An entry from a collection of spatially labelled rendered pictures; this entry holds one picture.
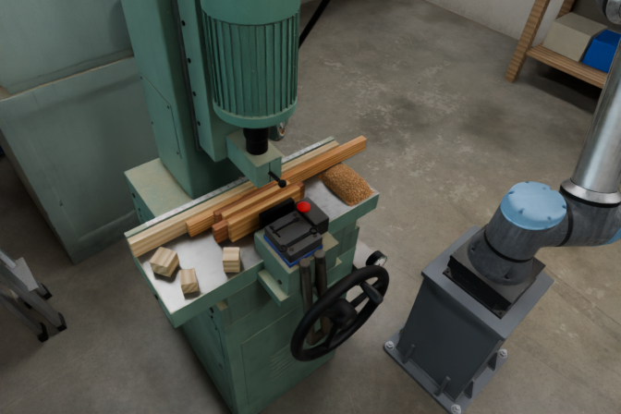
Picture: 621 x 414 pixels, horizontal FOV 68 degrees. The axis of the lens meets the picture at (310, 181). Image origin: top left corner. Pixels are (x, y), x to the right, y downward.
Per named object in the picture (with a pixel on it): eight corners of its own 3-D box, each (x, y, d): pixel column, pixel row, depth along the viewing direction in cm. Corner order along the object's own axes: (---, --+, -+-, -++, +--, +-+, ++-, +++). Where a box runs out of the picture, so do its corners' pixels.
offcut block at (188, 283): (198, 291, 98) (196, 282, 95) (182, 294, 97) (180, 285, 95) (196, 276, 100) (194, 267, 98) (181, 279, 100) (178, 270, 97)
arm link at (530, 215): (477, 219, 138) (500, 176, 125) (529, 218, 140) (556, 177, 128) (497, 261, 127) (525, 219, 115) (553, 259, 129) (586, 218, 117)
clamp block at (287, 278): (286, 298, 101) (286, 274, 95) (253, 257, 108) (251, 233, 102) (337, 265, 108) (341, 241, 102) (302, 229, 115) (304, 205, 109)
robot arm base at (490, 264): (491, 225, 150) (503, 205, 143) (541, 266, 140) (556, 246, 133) (454, 251, 140) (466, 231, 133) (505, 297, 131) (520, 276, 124)
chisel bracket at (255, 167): (258, 193, 107) (256, 167, 101) (226, 161, 115) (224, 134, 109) (283, 181, 111) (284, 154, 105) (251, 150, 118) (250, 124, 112)
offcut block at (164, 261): (169, 277, 100) (166, 267, 97) (152, 272, 101) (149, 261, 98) (179, 261, 103) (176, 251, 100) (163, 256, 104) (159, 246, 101)
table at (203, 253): (194, 365, 93) (190, 351, 88) (133, 263, 109) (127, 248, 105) (402, 229, 121) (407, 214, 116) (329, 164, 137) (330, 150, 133)
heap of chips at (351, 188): (350, 207, 117) (352, 197, 115) (317, 176, 125) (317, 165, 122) (376, 192, 122) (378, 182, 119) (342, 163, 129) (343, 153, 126)
